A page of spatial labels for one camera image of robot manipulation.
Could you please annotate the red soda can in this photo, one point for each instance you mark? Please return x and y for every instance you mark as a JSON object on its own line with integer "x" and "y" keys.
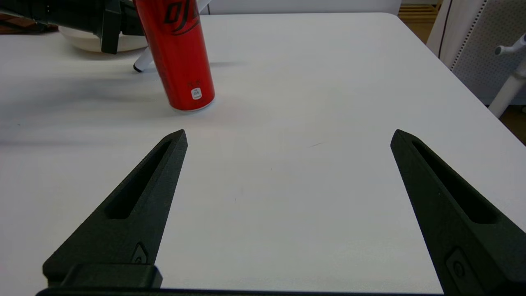
{"x": 181, "y": 61}

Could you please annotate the folded brown cloth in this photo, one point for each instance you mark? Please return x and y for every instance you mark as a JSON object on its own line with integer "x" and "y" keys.
{"x": 16, "y": 25}

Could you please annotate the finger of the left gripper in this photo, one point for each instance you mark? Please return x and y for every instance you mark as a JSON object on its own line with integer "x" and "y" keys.
{"x": 131, "y": 22}

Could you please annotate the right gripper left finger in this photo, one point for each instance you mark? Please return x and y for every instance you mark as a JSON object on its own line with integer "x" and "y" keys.
{"x": 135, "y": 230}

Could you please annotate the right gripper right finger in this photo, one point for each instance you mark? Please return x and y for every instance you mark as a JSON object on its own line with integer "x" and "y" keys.
{"x": 464, "y": 242}

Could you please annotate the white perforated panel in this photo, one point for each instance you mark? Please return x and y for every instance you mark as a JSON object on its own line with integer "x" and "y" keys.
{"x": 481, "y": 49}

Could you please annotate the white desk leg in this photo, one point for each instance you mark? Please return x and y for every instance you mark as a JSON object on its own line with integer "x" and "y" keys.
{"x": 507, "y": 92}

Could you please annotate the white marker with black cap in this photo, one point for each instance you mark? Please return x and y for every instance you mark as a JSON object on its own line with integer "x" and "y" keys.
{"x": 144, "y": 62}

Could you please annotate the beige round plate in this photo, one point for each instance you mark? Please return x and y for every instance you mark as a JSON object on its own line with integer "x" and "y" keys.
{"x": 84, "y": 43}

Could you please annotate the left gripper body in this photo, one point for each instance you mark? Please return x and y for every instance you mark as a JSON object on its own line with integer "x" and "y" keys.
{"x": 61, "y": 14}

